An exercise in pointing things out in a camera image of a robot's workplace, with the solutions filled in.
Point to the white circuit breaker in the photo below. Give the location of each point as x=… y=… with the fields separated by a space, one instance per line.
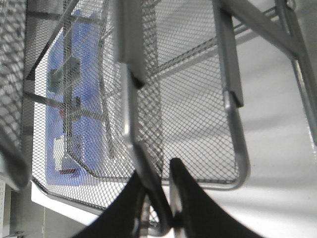
x=64 y=153

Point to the blue plastic tray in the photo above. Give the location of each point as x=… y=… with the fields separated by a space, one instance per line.
x=82 y=109

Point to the silver metal rack frame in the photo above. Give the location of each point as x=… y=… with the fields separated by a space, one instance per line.
x=285 y=35

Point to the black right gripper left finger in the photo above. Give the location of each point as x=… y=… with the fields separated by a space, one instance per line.
x=122 y=219

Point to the green terminal block module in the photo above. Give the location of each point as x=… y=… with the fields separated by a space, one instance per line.
x=55 y=78

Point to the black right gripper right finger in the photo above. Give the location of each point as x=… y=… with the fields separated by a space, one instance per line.
x=195 y=214

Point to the silver mesh tray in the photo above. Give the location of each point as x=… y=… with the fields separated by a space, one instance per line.
x=181 y=109

